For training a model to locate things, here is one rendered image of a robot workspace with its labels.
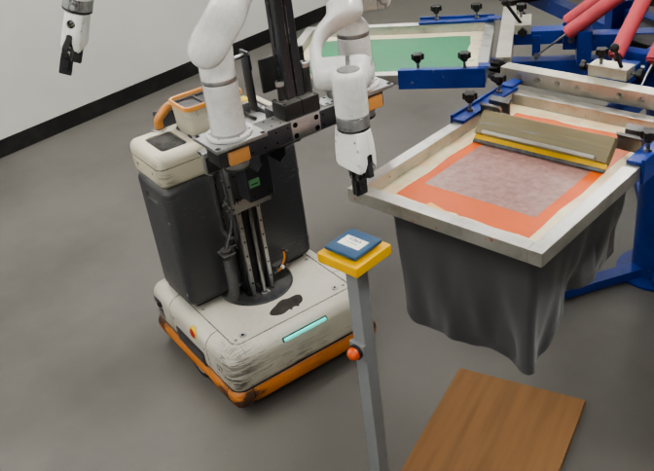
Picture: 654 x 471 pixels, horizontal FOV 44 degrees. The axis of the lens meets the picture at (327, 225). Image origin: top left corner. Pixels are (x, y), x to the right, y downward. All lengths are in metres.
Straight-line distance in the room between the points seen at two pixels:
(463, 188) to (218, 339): 1.11
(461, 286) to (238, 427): 1.09
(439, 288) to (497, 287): 0.20
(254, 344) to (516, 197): 1.12
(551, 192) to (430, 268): 0.38
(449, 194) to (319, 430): 1.07
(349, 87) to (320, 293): 1.37
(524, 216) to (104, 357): 1.95
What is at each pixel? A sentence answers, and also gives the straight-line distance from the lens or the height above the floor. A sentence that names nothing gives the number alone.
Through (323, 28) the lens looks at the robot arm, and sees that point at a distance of 1.85.
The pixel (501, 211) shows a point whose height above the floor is 0.95.
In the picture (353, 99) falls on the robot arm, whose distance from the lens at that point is 1.74.
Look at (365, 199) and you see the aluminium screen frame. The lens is 2.12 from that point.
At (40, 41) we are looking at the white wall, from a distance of 5.53.
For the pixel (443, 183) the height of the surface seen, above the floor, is 0.96.
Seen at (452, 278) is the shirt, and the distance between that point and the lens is 2.19.
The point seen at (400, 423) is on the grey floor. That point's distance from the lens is 2.84.
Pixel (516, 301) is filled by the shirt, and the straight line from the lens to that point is 2.09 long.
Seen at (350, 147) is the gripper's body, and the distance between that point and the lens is 1.79.
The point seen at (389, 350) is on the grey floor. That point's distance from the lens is 3.12.
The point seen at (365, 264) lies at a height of 0.95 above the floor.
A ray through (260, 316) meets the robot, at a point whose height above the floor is 0.28.
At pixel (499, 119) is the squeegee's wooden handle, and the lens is 2.40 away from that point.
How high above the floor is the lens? 2.01
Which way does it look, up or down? 31 degrees down
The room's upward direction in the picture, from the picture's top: 8 degrees counter-clockwise
